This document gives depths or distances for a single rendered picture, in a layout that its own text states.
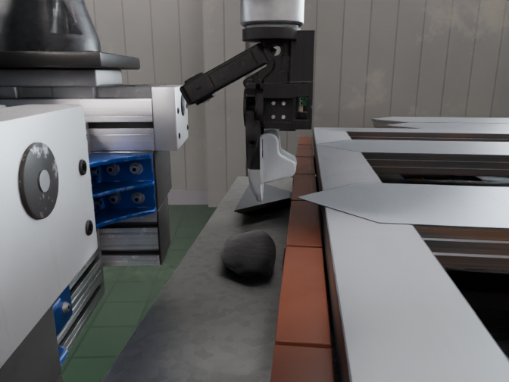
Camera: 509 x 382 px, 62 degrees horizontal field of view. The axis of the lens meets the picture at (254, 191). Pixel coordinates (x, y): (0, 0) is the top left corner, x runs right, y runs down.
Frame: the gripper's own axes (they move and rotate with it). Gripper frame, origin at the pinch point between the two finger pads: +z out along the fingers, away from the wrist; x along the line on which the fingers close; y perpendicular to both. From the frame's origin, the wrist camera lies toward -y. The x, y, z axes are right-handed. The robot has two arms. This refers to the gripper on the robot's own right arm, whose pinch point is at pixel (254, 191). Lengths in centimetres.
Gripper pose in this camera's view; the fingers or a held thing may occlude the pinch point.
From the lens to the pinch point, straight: 56.4
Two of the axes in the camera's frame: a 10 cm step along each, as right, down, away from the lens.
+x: 1.2, -2.6, 9.6
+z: 0.0, 9.6, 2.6
